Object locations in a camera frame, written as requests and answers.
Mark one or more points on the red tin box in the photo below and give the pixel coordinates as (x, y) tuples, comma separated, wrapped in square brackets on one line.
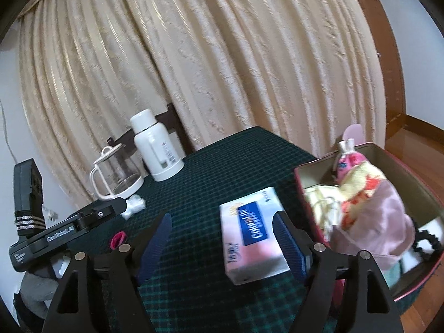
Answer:
[(399, 166)]

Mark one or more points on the white and blue tissue pack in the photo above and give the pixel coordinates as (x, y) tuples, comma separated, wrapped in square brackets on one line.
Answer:
[(249, 249)]

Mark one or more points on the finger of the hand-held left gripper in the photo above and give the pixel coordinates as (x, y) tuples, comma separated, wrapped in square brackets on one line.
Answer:
[(107, 210)]

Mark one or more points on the yellow floral towel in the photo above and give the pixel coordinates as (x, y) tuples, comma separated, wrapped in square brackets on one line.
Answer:
[(360, 180)]

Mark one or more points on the dark wooden chair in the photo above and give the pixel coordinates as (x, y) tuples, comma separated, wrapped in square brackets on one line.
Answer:
[(171, 118)]

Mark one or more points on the brown wooden door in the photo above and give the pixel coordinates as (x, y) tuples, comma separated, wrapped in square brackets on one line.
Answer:
[(385, 59)]

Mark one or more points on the person's left forearm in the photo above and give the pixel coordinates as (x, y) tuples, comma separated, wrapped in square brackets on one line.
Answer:
[(34, 288)]

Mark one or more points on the beige patterned curtain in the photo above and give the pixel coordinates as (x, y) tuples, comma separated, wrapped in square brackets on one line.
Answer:
[(225, 59)]

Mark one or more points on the pink plastic child chair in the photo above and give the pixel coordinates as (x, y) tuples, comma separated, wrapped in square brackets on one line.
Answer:
[(355, 133)]

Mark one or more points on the glass kettle with white base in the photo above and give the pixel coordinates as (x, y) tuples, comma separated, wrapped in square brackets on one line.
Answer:
[(121, 177)]

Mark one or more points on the pale pink cloth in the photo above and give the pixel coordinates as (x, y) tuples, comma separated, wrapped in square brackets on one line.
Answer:
[(378, 222)]

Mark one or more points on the crumpled white tissue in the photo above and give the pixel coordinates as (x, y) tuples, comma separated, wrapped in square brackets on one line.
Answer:
[(134, 206)]

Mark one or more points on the white thermos jug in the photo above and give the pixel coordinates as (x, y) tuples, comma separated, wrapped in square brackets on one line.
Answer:
[(156, 152)]

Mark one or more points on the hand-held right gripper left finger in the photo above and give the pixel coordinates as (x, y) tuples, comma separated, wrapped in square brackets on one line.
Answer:
[(156, 246)]

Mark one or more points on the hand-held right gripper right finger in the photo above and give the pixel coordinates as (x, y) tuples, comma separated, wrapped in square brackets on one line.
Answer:
[(288, 246)]

